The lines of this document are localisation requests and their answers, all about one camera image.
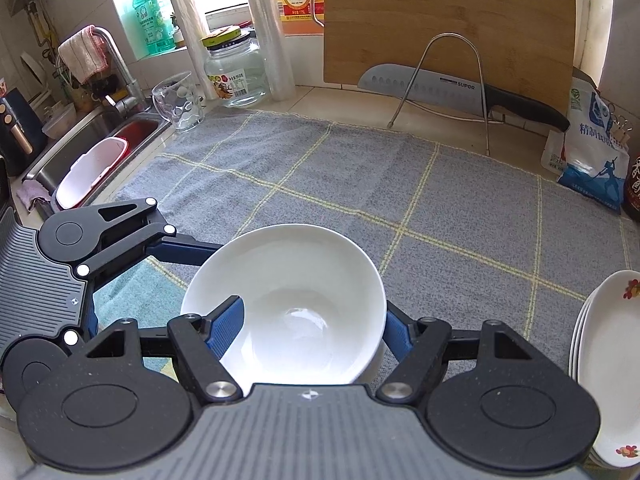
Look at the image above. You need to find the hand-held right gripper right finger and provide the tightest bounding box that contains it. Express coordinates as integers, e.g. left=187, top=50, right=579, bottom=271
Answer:
left=376, top=301, right=534, bottom=403

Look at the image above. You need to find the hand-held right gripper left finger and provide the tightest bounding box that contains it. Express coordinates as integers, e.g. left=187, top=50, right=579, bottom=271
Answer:
left=85, top=295, right=248, bottom=403

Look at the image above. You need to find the stained white fruit-print plate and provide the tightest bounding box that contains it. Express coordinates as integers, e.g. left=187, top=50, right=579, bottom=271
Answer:
left=575, top=269, right=640, bottom=467

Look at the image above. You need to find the purple cleaning cloth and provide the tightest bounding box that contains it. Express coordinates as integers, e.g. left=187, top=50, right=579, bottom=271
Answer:
left=17, top=179, right=52, bottom=207

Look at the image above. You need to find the red wash basin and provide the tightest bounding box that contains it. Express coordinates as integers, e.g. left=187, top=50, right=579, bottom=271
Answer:
left=54, top=119, right=157, bottom=212

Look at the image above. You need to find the grey and teal checked mat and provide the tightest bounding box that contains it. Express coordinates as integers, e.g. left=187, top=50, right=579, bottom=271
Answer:
left=92, top=109, right=640, bottom=463

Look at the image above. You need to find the clear glass mug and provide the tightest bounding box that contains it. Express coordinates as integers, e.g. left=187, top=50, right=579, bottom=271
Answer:
left=151, top=70, right=206, bottom=132

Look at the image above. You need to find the black air fryer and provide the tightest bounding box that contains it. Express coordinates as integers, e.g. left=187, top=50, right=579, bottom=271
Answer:
left=0, top=86, right=49, bottom=177

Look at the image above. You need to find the clear plastic food container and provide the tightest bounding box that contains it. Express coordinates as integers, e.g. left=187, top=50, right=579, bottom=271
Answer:
left=42, top=102, right=79, bottom=139

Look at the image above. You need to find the glass jar yellow-black lid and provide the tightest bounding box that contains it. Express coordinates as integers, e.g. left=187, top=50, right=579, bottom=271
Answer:
left=202, top=25, right=267, bottom=109

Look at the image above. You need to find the metal faucet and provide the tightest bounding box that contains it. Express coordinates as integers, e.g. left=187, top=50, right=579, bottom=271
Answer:
left=91, top=27, right=147, bottom=117

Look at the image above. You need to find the pink and white dishcloth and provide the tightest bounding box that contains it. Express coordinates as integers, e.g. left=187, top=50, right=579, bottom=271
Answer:
left=57, top=24, right=112, bottom=84

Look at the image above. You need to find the tall plastic wrap roll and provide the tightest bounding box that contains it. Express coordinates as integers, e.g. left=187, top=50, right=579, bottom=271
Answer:
left=238, top=0, right=297, bottom=102

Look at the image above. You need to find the green dish soap bottle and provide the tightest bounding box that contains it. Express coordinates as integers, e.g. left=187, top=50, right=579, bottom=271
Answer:
left=130, top=0, right=177, bottom=59

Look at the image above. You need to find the white and blue salt bag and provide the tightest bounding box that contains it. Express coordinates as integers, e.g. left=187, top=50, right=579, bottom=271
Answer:
left=542, top=77, right=632, bottom=212

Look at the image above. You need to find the dark vinegar bottle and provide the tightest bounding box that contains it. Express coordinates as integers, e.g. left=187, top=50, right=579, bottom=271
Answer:
left=622, top=154, right=640, bottom=222

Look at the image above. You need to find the metal binder clip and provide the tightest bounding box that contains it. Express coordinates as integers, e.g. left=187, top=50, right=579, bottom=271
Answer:
left=606, top=103, right=632, bottom=147

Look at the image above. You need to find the bamboo cutting board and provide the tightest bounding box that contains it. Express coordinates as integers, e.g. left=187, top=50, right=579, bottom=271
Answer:
left=322, top=0, right=577, bottom=99

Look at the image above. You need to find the black-handled kitchen knife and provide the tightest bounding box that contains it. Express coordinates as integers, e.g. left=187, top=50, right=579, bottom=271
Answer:
left=357, top=63, right=571, bottom=134

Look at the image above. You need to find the metal wire rack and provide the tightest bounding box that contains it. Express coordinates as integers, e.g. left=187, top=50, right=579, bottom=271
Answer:
left=387, top=32, right=507, bottom=157

